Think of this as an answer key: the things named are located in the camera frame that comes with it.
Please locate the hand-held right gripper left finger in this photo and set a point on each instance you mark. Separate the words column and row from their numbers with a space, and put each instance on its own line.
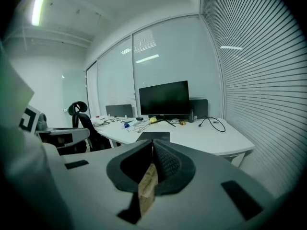
column 115, row 174

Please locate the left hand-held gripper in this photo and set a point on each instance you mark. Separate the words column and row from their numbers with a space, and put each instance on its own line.
column 72, row 132

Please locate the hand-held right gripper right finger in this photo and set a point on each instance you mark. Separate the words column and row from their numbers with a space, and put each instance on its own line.
column 184, row 174

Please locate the black mouse pad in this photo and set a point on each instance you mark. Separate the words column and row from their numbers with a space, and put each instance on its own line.
column 153, row 136

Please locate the black office chair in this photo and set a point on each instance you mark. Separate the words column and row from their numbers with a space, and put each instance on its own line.
column 86, row 123

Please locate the blue tissue packet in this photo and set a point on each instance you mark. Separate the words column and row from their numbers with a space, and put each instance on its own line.
column 125, row 125

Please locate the red and yellow packet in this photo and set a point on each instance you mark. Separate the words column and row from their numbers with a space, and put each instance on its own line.
column 182, row 122

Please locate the dark grey desk divider panel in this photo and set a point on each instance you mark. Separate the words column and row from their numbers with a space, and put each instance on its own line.
column 200, row 106
column 119, row 110

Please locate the dark slim bottle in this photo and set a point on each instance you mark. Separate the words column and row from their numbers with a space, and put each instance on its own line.
column 191, row 116

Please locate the black power adapter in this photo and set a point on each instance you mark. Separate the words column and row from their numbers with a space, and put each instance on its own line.
column 139, row 118

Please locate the yellow plush on wooden stick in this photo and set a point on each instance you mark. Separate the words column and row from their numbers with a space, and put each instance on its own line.
column 153, row 120

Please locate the black computer monitor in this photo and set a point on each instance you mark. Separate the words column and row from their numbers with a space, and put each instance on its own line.
column 164, row 99

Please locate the ceiling light strip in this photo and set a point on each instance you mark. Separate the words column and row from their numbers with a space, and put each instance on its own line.
column 39, row 6

